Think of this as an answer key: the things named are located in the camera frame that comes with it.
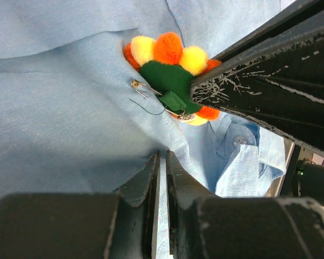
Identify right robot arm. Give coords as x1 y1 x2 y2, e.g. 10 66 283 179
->
191 1 324 205

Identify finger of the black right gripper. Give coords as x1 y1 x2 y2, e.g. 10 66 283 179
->
191 11 324 157
214 0 324 61

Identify light blue button shirt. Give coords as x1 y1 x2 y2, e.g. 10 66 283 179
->
0 0 298 259

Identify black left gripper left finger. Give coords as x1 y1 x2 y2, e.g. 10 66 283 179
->
0 153 160 258

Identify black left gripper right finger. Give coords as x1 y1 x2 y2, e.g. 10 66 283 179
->
166 151 324 259

